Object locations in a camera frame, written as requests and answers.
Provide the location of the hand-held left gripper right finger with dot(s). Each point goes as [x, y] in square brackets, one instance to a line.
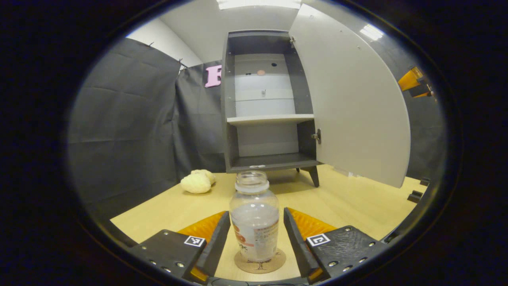
[297, 246]

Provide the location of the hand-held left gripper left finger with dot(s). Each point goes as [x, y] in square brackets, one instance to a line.
[218, 246]

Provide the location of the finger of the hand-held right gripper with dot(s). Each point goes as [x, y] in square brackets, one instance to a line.
[408, 79]
[420, 90]

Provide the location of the clear plastic bottle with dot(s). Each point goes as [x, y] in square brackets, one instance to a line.
[254, 222]

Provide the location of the round cork coaster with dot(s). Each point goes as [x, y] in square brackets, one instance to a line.
[260, 268]

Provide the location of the beige cabinet door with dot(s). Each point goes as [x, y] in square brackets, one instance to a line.
[357, 111]

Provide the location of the white cabinet shelf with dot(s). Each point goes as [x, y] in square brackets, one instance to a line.
[270, 119]

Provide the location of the cream fluffy toy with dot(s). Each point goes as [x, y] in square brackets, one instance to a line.
[196, 183]

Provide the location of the small black block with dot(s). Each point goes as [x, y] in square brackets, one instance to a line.
[415, 196]
[425, 181]

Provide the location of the black backdrop cloth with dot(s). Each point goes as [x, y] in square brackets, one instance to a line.
[127, 119]

